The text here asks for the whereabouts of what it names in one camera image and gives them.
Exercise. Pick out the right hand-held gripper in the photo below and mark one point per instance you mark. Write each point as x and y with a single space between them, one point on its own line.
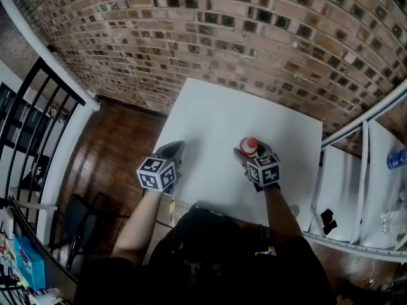
264 170

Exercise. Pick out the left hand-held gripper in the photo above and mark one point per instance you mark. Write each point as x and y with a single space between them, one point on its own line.
156 173

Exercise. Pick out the red-capped white bottle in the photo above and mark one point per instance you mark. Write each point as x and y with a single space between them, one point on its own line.
248 145

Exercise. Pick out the brown cardboard box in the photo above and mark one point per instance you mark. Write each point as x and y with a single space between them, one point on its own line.
167 211

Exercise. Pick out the person's right forearm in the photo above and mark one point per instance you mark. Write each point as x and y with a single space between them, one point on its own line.
281 211

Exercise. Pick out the person's left forearm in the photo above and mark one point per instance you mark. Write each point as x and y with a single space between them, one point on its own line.
140 224

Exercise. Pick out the blue plastic bottle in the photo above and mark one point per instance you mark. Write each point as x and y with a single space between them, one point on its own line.
397 158

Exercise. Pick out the clear plastic bottle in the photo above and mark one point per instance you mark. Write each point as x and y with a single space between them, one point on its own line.
394 221

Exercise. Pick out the white table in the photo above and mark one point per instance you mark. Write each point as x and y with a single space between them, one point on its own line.
222 113

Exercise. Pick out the black object on rack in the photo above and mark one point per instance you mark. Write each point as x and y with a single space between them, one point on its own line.
328 222

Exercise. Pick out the white metal rack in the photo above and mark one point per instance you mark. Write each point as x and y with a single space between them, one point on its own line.
343 202

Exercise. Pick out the person's black clothing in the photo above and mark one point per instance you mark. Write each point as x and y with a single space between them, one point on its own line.
222 265

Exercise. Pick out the black chair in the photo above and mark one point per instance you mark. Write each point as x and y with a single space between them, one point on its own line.
79 224

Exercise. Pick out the black metal railing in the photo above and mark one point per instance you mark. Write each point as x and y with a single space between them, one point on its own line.
28 122

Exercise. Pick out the blue plastic case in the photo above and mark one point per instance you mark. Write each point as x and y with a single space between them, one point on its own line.
28 262

